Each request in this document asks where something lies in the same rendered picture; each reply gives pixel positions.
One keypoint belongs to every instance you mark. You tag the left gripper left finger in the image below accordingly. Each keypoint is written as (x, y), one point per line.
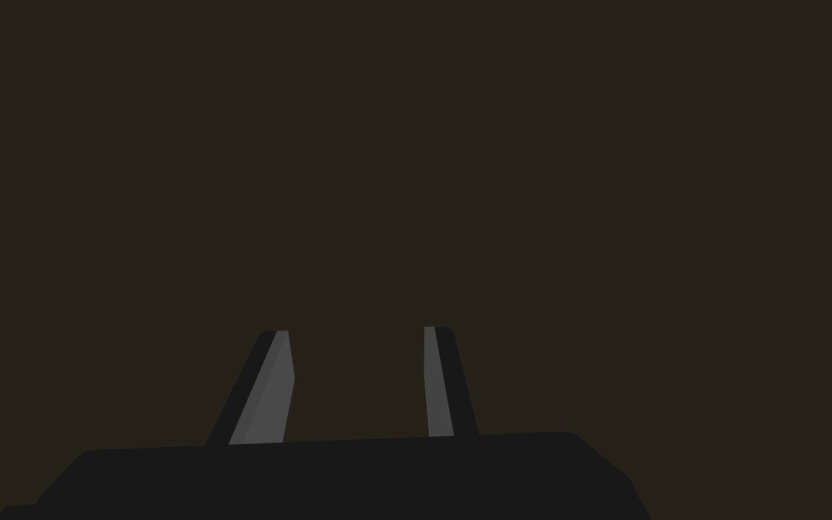
(261, 404)

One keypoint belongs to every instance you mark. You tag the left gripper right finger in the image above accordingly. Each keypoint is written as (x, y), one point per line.
(446, 390)

